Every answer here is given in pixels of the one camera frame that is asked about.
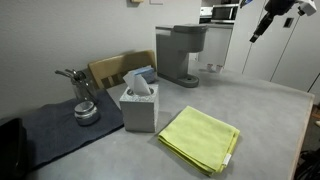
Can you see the round metal tin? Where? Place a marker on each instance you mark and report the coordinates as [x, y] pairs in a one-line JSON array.
[[86, 113]]

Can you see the grey pod coffee maker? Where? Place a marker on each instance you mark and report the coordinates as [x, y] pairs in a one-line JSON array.
[[174, 43]]

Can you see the beige wall thermostat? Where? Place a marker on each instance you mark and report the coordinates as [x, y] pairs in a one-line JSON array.
[[137, 1]]

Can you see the wooden chair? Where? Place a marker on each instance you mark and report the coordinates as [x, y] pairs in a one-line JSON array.
[[109, 72]]

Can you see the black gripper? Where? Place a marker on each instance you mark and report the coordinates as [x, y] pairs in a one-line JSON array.
[[262, 26]]

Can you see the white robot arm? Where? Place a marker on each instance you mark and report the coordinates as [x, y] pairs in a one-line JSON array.
[[273, 8]]

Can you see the white wall switch plate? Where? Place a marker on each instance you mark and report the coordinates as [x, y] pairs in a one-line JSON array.
[[156, 2]]

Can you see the black microwave oven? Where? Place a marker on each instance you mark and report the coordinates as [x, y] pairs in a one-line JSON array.
[[224, 13]]

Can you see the grey tissue box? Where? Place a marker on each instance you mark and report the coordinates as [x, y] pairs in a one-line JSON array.
[[139, 104]]

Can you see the white coffee pod cup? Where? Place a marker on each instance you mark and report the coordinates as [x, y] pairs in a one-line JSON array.
[[209, 67], [219, 68]]

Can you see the dark blue table mat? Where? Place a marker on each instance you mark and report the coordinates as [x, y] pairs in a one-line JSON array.
[[53, 132]]

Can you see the folded yellow-green cloth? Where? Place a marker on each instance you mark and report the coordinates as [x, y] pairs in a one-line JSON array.
[[200, 140]]

